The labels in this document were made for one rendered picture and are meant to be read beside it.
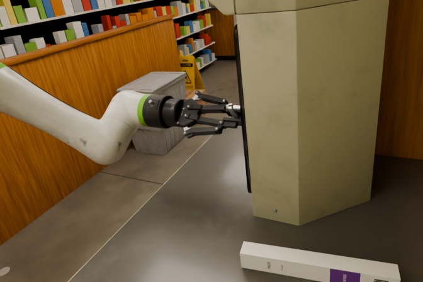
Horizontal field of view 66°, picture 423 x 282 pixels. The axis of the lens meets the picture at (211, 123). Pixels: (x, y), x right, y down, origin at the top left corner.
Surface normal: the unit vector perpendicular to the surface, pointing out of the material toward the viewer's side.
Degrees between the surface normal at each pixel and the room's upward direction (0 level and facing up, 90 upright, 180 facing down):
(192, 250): 0
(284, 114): 90
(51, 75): 90
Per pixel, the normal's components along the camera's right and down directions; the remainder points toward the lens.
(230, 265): -0.12, -0.91
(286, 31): -0.44, 0.41
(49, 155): 0.89, 0.08
